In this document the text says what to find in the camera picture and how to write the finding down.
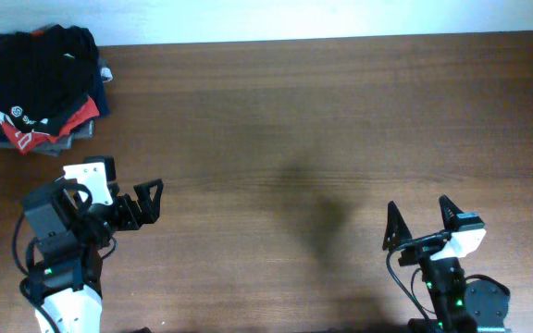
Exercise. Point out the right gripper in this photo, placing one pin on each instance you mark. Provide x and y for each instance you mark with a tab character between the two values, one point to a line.
398	233

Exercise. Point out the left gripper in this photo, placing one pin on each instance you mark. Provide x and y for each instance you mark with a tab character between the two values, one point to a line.
148	207

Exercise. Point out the black Sydrogen t-shirt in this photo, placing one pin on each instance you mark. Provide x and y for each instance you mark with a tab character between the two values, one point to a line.
43	73

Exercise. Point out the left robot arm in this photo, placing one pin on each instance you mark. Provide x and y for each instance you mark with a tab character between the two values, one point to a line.
65	293

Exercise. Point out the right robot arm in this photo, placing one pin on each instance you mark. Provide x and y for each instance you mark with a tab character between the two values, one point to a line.
428	271

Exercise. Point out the grey folded t-shirt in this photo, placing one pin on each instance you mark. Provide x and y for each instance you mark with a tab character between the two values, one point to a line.
46	144

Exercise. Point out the red folded t-shirt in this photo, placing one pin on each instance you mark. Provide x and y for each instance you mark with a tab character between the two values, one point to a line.
48	77

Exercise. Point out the navy folded t-shirt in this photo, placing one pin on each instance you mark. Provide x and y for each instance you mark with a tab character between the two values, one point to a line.
100	92

